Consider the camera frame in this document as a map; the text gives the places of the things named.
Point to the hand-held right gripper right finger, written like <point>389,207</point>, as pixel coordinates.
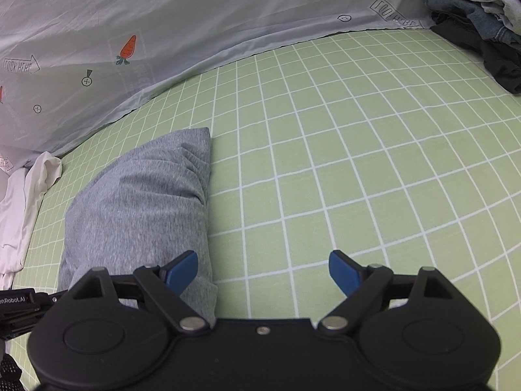
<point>344,273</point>

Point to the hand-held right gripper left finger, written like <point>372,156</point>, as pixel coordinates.
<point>183,273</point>

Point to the grey garment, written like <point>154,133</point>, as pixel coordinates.
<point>142,203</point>

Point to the green checked bed sheet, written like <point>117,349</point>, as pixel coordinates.
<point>346,171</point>

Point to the white garment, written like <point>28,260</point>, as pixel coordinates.
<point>24,203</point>

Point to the carrot print pale sheet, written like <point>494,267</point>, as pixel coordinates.
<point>183,28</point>

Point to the folded black pants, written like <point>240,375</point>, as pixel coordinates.
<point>500,61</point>

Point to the folded blue jeans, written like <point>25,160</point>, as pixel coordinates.
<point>460,12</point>

